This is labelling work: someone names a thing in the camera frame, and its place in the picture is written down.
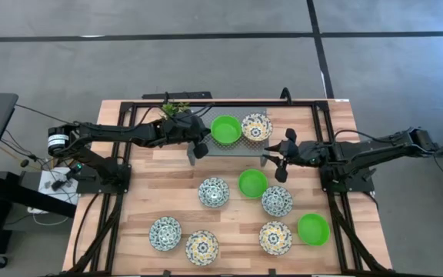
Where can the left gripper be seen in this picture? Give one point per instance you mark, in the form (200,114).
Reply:
(181,131)

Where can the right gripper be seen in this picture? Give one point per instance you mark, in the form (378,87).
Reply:
(308,154)

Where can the green plastic mini bowl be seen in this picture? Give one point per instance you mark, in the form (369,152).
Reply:
(225,129)
(253,183)
(313,229)

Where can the yellow patterned mini bowl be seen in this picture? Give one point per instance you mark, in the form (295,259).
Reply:
(202,247)
(275,237)
(257,127)

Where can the teal patterned mini bowl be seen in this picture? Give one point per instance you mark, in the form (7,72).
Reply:
(165,233)
(277,201)
(214,192)

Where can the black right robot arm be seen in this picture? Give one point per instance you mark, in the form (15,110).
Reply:
(379,148)

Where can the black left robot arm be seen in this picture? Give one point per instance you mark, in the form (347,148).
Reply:
(121,132)

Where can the grey perforated metal shelf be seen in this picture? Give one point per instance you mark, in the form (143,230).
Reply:
(244,149)

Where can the small potted green plant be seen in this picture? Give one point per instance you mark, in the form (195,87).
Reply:
(175,109)

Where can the black power strip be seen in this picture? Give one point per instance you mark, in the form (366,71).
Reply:
(177,95)

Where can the white power strip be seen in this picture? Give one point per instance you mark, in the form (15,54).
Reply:
(58,190)

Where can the black caster wheel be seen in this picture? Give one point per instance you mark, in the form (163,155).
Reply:
(0,262)

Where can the black aluminium table frame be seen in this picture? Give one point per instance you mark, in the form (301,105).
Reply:
(244,103)

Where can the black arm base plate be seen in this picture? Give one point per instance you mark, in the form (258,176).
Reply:
(360,184)
(90,184)

